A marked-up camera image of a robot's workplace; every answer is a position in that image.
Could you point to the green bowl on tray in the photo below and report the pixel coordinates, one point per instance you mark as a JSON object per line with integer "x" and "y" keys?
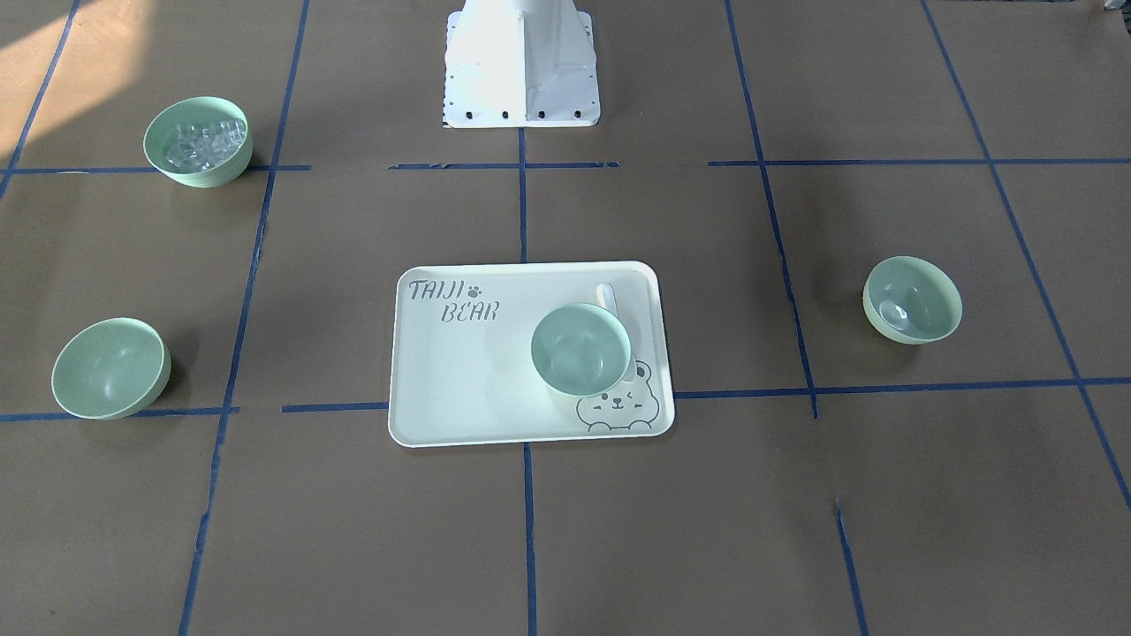
{"x": 581, "y": 350}

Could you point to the pale green bear tray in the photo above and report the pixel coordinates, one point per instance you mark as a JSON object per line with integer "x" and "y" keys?
{"x": 461, "y": 369}

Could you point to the green bowl with ice cubes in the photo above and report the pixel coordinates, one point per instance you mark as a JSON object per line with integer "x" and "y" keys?
{"x": 202, "y": 142}

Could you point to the green bowl front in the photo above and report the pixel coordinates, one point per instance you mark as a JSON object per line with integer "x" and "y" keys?
{"x": 111, "y": 369}

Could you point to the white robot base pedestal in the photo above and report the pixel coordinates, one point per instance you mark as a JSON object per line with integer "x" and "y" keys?
{"x": 520, "y": 64}

